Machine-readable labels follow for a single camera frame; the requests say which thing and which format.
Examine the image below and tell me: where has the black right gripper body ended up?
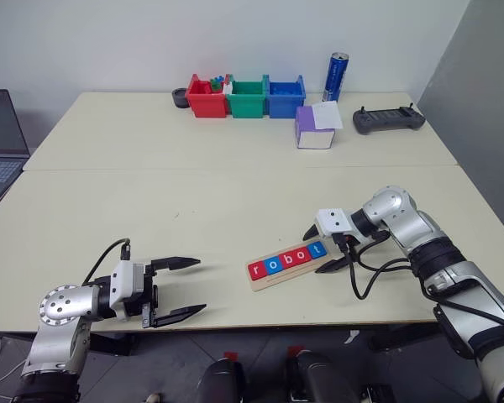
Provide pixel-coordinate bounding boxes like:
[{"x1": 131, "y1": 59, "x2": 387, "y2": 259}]
[{"x1": 329, "y1": 231, "x2": 363, "y2": 258}]

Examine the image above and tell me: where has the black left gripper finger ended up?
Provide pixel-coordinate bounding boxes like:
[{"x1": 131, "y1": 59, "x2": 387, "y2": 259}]
[
  {"x1": 153, "y1": 303, "x2": 208, "y2": 329},
  {"x1": 150, "y1": 255, "x2": 202, "y2": 272}
]

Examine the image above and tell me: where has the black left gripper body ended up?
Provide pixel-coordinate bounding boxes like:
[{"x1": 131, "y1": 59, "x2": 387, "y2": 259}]
[{"x1": 123, "y1": 268, "x2": 160, "y2": 331}]

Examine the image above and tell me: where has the blue letter block t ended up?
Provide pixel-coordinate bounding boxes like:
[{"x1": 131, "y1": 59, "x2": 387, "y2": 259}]
[{"x1": 308, "y1": 241, "x2": 329, "y2": 261}]

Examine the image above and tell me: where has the wooden letter tray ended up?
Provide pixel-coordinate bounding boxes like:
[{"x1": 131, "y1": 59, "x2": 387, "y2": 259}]
[{"x1": 245, "y1": 240, "x2": 342, "y2": 293}]

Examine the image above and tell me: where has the dark rounded shape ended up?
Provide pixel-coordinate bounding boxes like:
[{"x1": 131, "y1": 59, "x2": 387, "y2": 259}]
[
  {"x1": 286, "y1": 351, "x2": 359, "y2": 403},
  {"x1": 197, "y1": 359, "x2": 248, "y2": 403}
]

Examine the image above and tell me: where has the purple and white box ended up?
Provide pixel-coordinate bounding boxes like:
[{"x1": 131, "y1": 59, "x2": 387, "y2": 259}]
[{"x1": 294, "y1": 105, "x2": 337, "y2": 150}]

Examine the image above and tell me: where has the dark grey handheld controller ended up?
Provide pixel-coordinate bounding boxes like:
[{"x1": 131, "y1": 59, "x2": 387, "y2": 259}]
[{"x1": 352, "y1": 104, "x2": 427, "y2": 137}]

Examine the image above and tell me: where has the blue plastic bin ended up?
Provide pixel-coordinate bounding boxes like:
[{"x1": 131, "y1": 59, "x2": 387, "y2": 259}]
[{"x1": 263, "y1": 74, "x2": 307, "y2": 119}]

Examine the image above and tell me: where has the green plastic bin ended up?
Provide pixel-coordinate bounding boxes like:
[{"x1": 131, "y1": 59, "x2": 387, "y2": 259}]
[{"x1": 225, "y1": 74, "x2": 267, "y2": 120}]

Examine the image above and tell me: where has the blue drink can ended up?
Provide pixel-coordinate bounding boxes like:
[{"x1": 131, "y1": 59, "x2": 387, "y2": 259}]
[{"x1": 322, "y1": 51, "x2": 351, "y2": 103}]

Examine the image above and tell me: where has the black round holder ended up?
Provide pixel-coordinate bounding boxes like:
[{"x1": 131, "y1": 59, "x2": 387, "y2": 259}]
[{"x1": 171, "y1": 87, "x2": 192, "y2": 110}]

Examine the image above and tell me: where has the red plastic bin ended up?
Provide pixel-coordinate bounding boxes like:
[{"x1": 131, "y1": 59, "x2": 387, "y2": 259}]
[{"x1": 186, "y1": 73, "x2": 230, "y2": 120}]

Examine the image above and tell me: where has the grey laptop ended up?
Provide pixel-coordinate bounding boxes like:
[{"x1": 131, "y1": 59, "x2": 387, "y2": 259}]
[{"x1": 0, "y1": 88, "x2": 31, "y2": 213}]

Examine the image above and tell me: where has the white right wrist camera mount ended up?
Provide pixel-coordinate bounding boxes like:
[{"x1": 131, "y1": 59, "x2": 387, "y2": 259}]
[{"x1": 315, "y1": 207, "x2": 354, "y2": 239}]

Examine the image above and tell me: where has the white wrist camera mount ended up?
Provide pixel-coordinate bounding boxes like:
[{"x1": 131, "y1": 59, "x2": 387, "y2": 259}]
[
  {"x1": 110, "y1": 259, "x2": 146, "y2": 321},
  {"x1": 315, "y1": 207, "x2": 354, "y2": 239}
]

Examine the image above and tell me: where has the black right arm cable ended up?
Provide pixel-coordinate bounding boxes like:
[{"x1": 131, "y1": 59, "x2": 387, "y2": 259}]
[{"x1": 339, "y1": 234, "x2": 425, "y2": 301}]

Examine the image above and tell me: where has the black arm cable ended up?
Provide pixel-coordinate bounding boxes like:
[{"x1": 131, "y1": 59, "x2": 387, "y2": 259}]
[
  {"x1": 82, "y1": 238, "x2": 133, "y2": 287},
  {"x1": 339, "y1": 234, "x2": 425, "y2": 301}
]

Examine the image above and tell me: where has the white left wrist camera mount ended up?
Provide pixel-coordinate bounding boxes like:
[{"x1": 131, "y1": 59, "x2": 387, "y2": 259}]
[{"x1": 110, "y1": 259, "x2": 146, "y2": 321}]

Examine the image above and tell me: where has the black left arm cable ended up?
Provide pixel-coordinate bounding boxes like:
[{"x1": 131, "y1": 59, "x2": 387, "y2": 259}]
[{"x1": 82, "y1": 238, "x2": 133, "y2": 287}]

